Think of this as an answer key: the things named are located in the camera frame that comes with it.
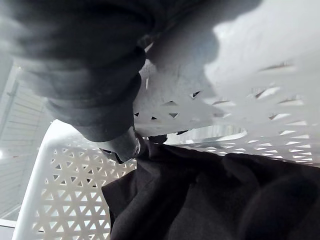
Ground black clothes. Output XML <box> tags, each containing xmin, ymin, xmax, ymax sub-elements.
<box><xmin>101</xmin><ymin>134</ymin><xmax>320</xmax><ymax>240</ymax></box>

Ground white slatted wall panel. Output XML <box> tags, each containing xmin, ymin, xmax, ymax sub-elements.
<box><xmin>0</xmin><ymin>63</ymin><xmax>55</xmax><ymax>221</ymax></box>

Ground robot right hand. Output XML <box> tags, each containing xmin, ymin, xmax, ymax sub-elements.
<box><xmin>0</xmin><ymin>0</ymin><xmax>263</xmax><ymax>165</ymax></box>

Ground white plastic laundry basket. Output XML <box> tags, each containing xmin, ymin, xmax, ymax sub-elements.
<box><xmin>11</xmin><ymin>0</ymin><xmax>320</xmax><ymax>240</ymax></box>

